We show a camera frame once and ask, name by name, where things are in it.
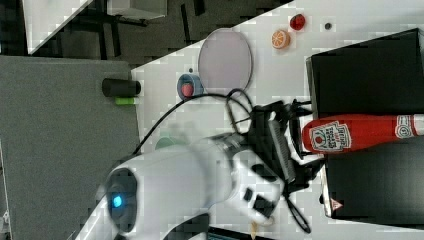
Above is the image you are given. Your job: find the green oval colander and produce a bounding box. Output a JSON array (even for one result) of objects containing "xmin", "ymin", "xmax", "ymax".
[{"xmin": 155, "ymin": 137, "xmax": 186, "ymax": 150}]

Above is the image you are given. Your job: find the orange slice toy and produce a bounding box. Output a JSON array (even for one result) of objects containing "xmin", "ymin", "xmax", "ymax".
[{"xmin": 272, "ymin": 29, "xmax": 291, "ymax": 49}]

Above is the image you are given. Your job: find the black toaster oven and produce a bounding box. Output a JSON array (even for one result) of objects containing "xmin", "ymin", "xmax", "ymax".
[{"xmin": 290, "ymin": 28, "xmax": 423, "ymax": 229}]

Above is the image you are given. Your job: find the peeled toy banana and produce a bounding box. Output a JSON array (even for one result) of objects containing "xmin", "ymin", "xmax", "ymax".
[{"xmin": 250, "ymin": 221, "xmax": 259, "ymax": 240}]

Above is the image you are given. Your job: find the red toy strawberry in bowl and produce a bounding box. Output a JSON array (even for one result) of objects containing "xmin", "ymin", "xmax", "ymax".
[{"xmin": 181, "ymin": 83, "xmax": 194, "ymax": 98}]

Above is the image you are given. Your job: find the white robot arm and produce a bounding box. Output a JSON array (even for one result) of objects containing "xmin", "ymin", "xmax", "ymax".
[{"xmin": 72, "ymin": 101, "xmax": 310, "ymax": 240}]

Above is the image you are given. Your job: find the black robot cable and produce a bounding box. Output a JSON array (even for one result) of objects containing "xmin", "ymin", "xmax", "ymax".
[{"xmin": 132, "ymin": 88, "xmax": 313, "ymax": 234}]

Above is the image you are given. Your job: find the black cylinder upper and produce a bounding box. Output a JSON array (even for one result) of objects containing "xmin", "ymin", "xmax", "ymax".
[{"xmin": 102, "ymin": 78, "xmax": 141, "ymax": 97}]

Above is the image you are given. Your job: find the grey round plate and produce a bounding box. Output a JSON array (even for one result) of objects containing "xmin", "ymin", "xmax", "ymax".
[{"xmin": 198, "ymin": 28, "xmax": 252, "ymax": 95}]

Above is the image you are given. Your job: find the red ketchup bottle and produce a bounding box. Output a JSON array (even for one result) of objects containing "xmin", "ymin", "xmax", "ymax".
[{"xmin": 302, "ymin": 114, "xmax": 424, "ymax": 154}]

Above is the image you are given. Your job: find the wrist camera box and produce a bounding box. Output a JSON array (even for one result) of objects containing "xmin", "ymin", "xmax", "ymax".
[{"xmin": 268, "ymin": 120, "xmax": 296, "ymax": 183}]

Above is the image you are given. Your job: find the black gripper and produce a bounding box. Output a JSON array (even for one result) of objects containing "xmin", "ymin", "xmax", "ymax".
[{"xmin": 246, "ymin": 100, "xmax": 324, "ymax": 193}]

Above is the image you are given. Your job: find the small blue bowl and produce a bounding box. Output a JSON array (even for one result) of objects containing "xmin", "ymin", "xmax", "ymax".
[{"xmin": 177, "ymin": 74, "xmax": 204, "ymax": 100}]

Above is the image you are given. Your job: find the green marker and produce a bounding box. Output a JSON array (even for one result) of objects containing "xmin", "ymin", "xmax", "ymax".
[{"xmin": 115, "ymin": 97, "xmax": 140, "ymax": 105}]

